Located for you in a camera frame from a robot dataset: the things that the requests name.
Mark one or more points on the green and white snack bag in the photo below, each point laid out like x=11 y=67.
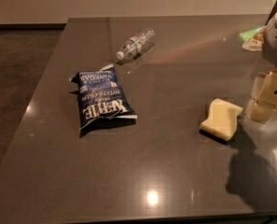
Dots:
x=253 y=39

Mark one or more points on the yellow sponge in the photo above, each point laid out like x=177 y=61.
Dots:
x=222 y=119

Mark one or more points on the clear plastic water bottle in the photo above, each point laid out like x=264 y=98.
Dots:
x=136 y=45

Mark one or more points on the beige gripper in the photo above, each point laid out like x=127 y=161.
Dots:
x=276 y=39

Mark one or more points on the blue Kettle chip bag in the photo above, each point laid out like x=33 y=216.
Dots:
x=100 y=96

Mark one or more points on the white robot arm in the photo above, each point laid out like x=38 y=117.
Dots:
x=269 y=47

